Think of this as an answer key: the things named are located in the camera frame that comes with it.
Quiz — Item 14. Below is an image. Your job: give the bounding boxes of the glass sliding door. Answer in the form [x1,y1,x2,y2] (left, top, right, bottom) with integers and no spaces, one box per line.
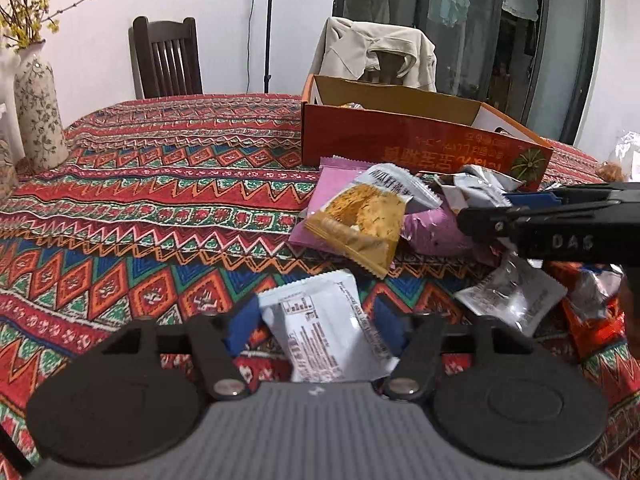
[334,0,640,146]

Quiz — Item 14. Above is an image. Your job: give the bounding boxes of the black tripod stand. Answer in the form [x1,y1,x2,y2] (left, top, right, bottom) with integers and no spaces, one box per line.
[263,0,277,93]

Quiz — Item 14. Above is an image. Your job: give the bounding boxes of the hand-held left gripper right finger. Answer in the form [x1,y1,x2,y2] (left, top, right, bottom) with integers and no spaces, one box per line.
[372,297,538,403]

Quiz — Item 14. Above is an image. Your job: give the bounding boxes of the black cable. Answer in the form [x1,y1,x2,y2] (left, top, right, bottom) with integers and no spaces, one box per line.
[246,0,257,93]

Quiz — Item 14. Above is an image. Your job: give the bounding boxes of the orange cardboard box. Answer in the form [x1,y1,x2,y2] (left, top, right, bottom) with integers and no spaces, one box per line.
[300,74,555,192]

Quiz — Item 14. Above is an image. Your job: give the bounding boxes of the floral ceramic vase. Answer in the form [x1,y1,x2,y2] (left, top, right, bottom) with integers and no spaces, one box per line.
[14,40,70,171]

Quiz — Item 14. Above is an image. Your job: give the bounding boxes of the yellow flower branches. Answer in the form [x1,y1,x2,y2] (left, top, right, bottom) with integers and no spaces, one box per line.
[0,0,128,53]

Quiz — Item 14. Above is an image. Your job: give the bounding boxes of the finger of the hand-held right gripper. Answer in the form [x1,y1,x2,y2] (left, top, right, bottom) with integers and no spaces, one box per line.
[456,206,527,241]
[502,182,640,209]

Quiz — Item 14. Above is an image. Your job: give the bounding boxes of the dark wooden chair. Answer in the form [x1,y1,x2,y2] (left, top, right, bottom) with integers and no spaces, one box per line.
[129,16,203,100]

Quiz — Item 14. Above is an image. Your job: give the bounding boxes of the white printed snack packet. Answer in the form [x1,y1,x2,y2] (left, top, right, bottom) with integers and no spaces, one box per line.
[257,269,401,383]

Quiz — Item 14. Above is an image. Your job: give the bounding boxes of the yellow and white snack packet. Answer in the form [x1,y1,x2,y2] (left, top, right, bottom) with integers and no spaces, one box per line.
[304,162,443,280]

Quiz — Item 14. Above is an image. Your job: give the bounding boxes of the beige jacket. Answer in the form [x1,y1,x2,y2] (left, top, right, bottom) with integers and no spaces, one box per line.
[307,16,437,93]

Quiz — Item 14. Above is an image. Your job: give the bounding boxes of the pink snack packet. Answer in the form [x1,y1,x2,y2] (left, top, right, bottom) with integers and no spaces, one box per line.
[289,156,381,256]

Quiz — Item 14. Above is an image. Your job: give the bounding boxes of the small silver snack packet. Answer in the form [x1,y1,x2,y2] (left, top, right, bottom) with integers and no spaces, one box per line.
[567,265,623,321]

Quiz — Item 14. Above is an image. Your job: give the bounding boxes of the patterned red tablecloth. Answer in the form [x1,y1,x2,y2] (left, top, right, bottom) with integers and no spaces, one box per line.
[0,92,640,480]

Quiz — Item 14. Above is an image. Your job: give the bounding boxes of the clear plastic bag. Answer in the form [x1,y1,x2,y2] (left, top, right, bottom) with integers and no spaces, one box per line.
[607,130,640,183]

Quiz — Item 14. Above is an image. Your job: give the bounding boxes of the clear silver snack packet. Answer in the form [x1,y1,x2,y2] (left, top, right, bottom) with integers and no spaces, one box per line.
[454,252,568,338]

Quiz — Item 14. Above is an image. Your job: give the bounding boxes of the floral jar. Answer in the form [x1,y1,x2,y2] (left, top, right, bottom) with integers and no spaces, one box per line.
[0,137,20,200]

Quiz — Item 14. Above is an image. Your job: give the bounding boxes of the purple snack packet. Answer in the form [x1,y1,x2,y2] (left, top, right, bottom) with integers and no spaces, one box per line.
[402,207,496,266]

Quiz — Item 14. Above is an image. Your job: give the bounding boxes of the red snack packet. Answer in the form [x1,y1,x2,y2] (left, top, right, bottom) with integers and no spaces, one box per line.
[542,260,628,363]

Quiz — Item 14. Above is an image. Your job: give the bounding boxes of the brown wooden chair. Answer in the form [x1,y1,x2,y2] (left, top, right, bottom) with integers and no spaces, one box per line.
[377,51,417,86]

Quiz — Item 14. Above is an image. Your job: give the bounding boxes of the crumpled silver snack packet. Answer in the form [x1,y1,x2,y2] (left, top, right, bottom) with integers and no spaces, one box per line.
[420,167,523,211]

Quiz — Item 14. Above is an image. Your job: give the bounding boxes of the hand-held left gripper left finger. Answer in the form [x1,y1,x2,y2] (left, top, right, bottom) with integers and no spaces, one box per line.
[94,295,263,403]

